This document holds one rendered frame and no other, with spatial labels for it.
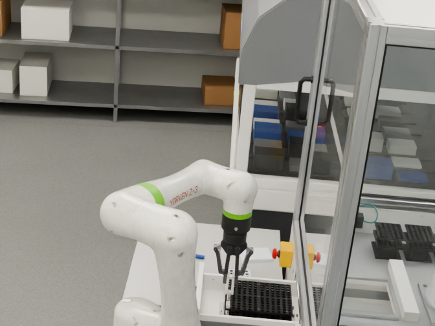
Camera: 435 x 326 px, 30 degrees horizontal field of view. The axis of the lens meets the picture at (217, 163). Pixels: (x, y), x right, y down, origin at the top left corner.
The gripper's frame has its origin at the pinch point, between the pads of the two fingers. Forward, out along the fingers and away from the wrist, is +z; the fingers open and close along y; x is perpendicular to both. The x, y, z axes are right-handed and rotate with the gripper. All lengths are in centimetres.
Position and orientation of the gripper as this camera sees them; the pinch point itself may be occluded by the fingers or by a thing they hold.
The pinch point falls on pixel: (230, 283)
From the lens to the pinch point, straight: 266.8
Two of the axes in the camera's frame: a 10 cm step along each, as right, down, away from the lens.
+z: -0.8, 9.1, 4.2
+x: -0.4, 4.1, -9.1
